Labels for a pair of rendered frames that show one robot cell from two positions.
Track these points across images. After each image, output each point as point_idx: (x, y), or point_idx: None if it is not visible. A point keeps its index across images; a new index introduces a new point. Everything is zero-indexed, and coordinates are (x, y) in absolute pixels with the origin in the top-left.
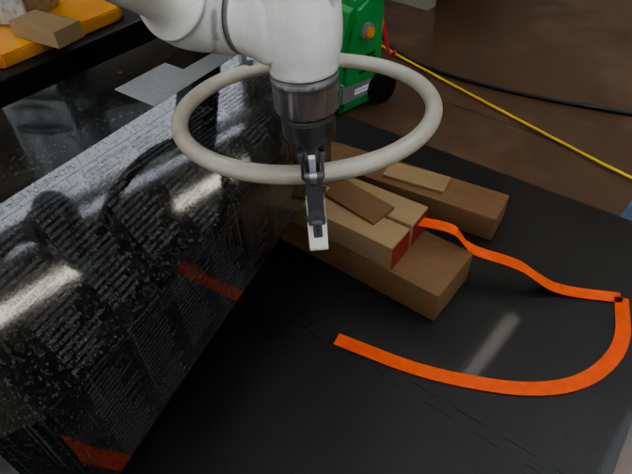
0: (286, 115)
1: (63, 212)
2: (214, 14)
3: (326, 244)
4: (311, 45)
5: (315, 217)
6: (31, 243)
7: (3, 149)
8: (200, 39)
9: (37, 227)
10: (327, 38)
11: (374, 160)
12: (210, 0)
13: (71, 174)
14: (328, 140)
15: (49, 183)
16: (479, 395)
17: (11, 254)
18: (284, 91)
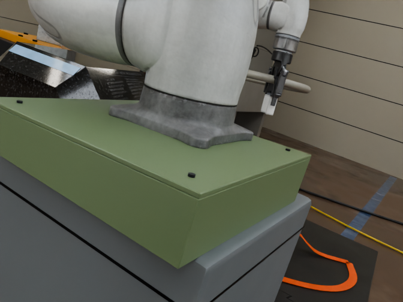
0: (281, 47)
1: (136, 87)
2: (267, 8)
3: (273, 112)
4: (300, 22)
5: (278, 91)
6: (126, 90)
7: (103, 60)
8: (259, 14)
9: (128, 86)
10: (304, 23)
11: (297, 82)
12: (267, 3)
13: (140, 76)
14: (289, 63)
15: (132, 75)
16: (286, 284)
17: (119, 89)
18: (283, 37)
